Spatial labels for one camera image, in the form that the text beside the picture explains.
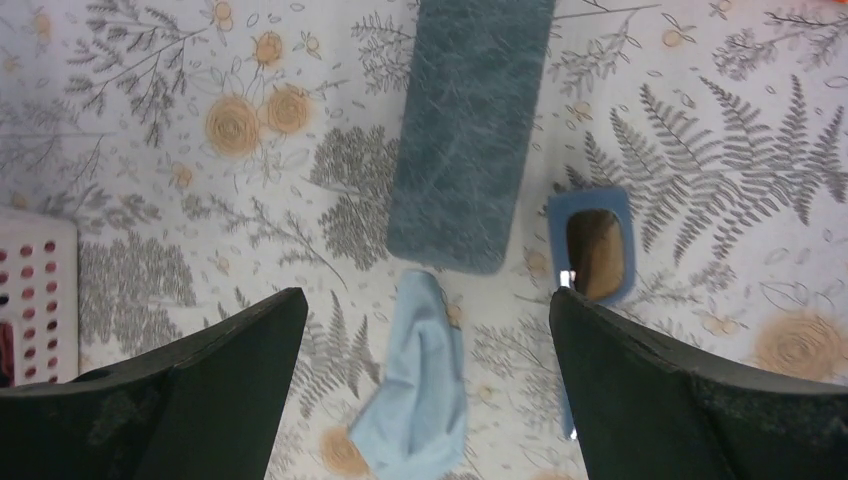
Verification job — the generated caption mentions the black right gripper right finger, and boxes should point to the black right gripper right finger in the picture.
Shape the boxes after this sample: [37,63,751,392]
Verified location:
[549,288,847,479]

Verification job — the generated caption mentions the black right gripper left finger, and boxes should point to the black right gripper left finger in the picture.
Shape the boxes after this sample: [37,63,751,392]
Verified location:
[1,288,308,479]

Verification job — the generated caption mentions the blue frame sunglasses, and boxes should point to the blue frame sunglasses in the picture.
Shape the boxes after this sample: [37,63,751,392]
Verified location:
[547,187,634,441]

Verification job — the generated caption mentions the dark blue glasses case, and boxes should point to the dark blue glasses case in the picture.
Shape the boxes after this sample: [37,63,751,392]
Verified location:
[386,0,555,275]

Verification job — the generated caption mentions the light blue cleaning cloth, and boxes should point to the light blue cleaning cloth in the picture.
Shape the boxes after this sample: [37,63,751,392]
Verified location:
[349,270,468,479]

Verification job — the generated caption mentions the white perforated plastic basket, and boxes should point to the white perforated plastic basket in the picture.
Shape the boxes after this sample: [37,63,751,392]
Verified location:
[1,207,79,388]

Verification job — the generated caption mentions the floral grey tablecloth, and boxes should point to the floral grey tablecloth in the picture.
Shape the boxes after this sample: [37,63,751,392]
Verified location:
[1,1,847,479]

